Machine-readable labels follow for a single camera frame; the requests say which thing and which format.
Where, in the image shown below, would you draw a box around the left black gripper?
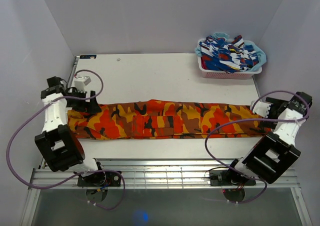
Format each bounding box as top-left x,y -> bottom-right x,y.
67,88 -> 103,114

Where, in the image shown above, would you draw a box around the orange camouflage trousers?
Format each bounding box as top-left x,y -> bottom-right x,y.
67,99 -> 270,141

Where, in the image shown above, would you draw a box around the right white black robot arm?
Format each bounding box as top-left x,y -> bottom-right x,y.
225,91 -> 313,185

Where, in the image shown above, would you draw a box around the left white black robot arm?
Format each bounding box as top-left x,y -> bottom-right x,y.
34,76 -> 107,186

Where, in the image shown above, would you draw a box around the pink plastic laundry basket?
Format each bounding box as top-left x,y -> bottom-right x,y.
195,35 -> 267,80

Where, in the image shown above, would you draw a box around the blue label sticker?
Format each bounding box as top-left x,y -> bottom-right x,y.
79,54 -> 97,60

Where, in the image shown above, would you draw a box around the light blue garment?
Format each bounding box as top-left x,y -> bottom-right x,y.
194,31 -> 268,72

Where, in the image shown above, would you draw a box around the blue white red patterned garment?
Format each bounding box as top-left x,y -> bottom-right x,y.
198,35 -> 258,74

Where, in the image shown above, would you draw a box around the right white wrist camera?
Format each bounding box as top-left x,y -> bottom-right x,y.
250,101 -> 271,118

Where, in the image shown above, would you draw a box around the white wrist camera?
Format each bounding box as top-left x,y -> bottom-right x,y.
250,101 -> 271,118
73,76 -> 91,93

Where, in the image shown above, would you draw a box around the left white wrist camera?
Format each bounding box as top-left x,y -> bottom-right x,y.
73,76 -> 91,93

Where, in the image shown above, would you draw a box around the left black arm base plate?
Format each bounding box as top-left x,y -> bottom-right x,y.
76,171 -> 122,188

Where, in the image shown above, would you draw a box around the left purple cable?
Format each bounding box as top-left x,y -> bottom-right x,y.
5,69 -> 126,211

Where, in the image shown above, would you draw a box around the aluminium frame rail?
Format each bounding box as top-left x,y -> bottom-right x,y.
31,158 -> 300,190

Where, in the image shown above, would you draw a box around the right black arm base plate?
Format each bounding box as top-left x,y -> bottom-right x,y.
209,170 -> 256,186

